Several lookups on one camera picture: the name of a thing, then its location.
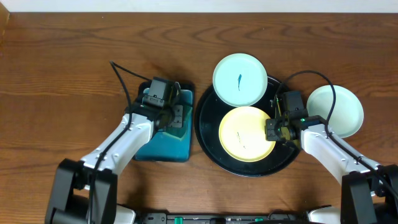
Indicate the round black serving tray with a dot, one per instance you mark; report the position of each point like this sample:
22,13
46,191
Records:
208,115

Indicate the green yellow sponge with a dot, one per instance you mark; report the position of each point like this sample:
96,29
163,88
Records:
177,133

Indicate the mint plate with blue stain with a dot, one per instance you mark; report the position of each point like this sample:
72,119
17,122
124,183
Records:
240,80

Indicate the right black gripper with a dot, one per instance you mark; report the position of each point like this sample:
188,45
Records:
270,134

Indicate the black rectangular water tray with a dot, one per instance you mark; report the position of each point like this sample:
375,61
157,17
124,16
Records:
164,148

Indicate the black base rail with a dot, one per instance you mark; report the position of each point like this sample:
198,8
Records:
164,218

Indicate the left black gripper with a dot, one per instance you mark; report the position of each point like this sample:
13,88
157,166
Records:
177,116

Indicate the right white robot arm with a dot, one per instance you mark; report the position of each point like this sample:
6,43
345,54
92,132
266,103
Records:
368,189

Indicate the yellow plate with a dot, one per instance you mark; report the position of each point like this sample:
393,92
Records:
242,134

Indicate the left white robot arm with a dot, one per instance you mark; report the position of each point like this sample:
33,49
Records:
85,191

